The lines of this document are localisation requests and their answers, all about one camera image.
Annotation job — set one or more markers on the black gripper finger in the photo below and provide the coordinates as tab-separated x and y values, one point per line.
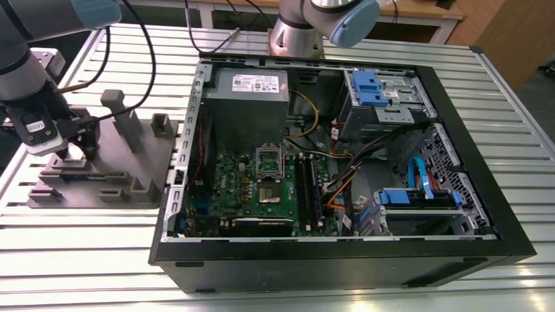
88	130
64	152

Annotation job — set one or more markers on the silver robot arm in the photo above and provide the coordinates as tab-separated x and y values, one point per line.
295	35

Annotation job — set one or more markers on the CPU socket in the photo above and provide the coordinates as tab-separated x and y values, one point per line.
271	193

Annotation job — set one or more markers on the dark RAM stick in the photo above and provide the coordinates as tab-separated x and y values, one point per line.
88	177

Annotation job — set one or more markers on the grey parts rack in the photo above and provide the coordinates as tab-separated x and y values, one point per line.
112	169

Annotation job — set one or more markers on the black case fan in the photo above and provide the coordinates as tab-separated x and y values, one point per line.
204	152

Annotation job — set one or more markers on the green motherboard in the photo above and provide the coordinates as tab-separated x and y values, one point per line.
226	169

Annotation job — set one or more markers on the blue board connector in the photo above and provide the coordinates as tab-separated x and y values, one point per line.
202	205

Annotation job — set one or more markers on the grey power supply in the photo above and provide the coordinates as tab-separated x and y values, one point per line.
247	120

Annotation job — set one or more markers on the metal locking lever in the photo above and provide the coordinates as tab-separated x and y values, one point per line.
284	165

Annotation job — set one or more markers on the black graphics card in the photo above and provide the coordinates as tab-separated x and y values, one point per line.
260	226

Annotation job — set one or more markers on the black RAM slot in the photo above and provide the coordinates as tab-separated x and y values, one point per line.
311	191
306	191
302	191

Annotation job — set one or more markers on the black PC case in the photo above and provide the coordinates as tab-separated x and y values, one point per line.
303	269

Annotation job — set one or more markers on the blue plastic drive rails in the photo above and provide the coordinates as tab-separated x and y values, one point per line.
368	81

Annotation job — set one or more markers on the grey metal drive cage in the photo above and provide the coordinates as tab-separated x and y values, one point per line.
390	115

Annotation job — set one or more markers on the blue disk carrier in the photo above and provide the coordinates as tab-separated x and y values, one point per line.
394	197

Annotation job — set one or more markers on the grey metal disk bay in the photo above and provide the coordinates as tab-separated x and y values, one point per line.
416	214

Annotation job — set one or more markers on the wooden cabinet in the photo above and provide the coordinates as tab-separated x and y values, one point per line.
511	39

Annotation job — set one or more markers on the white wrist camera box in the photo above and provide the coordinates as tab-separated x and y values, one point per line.
43	146

